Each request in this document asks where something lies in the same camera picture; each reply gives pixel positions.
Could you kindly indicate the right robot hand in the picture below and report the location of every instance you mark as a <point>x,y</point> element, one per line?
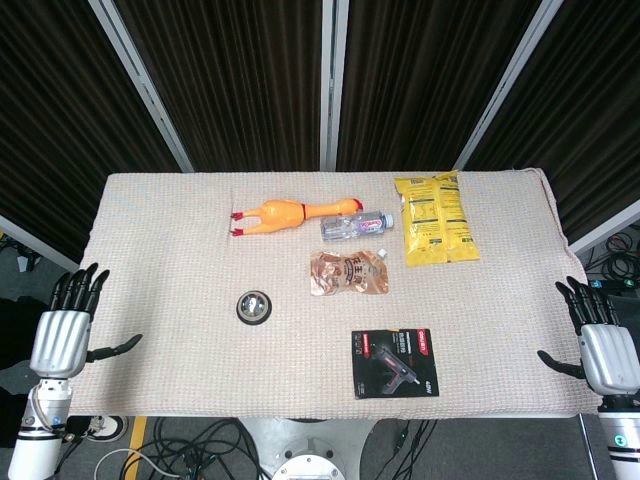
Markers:
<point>605,357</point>

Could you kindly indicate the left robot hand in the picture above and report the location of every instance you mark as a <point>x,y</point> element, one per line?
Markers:
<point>59,340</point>

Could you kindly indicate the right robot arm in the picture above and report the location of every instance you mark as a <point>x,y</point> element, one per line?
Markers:
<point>622,440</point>

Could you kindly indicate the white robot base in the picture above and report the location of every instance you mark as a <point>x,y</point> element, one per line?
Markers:
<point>312,450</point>

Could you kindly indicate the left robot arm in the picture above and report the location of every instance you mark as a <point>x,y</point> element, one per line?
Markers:
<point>37,430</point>

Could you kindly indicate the round white floor socket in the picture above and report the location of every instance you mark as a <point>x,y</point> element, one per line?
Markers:
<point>107,429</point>

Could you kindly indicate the beige woven table cloth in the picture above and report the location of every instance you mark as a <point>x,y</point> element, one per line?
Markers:
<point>200,300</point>

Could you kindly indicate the black glue gun package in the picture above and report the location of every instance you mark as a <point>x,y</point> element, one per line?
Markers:
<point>395,364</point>

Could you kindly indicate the yellow snack bag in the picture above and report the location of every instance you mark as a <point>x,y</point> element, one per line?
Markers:
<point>436,220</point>

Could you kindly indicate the yellow rubber chicken toy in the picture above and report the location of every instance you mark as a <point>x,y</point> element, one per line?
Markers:
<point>295,215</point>

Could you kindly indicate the brown spouted sauce pouch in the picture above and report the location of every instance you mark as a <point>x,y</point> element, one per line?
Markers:
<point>347,274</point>

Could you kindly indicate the clear plastic water bottle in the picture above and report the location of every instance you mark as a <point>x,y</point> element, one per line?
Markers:
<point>355,226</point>

